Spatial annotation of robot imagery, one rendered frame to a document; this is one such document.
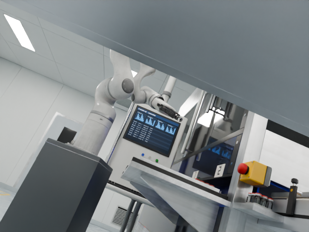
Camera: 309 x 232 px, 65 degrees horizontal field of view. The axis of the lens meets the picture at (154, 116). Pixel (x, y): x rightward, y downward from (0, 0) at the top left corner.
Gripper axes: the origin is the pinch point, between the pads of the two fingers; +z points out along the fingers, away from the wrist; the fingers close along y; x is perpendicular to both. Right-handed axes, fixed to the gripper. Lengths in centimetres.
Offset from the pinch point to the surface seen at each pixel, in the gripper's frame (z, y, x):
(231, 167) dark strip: 34.4, -10.8, -5.1
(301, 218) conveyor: 67, 0, -2
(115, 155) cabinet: -57, -24, -56
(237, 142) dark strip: 29.4, -12.9, 5.4
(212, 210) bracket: 40.6, -5.6, -22.1
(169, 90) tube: -81, -59, 6
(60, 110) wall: -531, -151, -197
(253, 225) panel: 55, -9, -16
